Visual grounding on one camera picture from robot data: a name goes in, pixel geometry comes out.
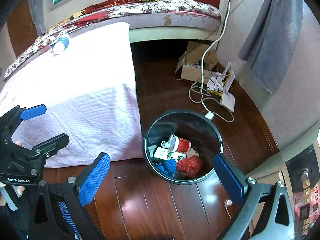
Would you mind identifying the red plastic bag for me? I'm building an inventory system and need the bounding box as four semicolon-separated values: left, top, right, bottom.
176;155;203;178

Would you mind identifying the red white paper cup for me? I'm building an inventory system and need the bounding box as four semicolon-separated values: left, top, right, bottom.
168;134;191;152

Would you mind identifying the dark blue cloth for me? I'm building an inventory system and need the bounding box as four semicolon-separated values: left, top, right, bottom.
155;159;177;177

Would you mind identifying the light blue face mask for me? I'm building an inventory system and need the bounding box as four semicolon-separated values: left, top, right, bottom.
161;141;175;152

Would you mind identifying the black trash bucket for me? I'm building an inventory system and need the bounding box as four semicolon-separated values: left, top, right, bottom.
142;110;223;185

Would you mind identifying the person's left hand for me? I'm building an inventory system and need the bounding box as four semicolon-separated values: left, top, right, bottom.
0;139;26;208

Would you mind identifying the green white carton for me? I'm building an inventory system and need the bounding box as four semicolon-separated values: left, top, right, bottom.
153;147;187;162

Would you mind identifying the blue patterned paper cup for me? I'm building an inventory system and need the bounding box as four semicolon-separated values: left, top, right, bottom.
50;35;71;55

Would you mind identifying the brown wooden door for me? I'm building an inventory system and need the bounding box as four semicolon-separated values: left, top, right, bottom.
7;0;38;56

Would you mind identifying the white wifi router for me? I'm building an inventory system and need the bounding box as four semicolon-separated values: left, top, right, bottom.
207;62;235;113

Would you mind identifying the cardboard box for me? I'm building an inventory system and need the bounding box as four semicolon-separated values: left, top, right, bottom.
175;41;218;84

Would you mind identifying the grey blue curtain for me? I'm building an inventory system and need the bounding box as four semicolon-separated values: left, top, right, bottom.
238;0;303;95

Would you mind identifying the floral quilt bed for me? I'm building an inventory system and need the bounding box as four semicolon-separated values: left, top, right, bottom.
4;0;222;81

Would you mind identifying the white cable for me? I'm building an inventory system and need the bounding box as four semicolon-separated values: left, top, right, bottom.
188;0;235;124

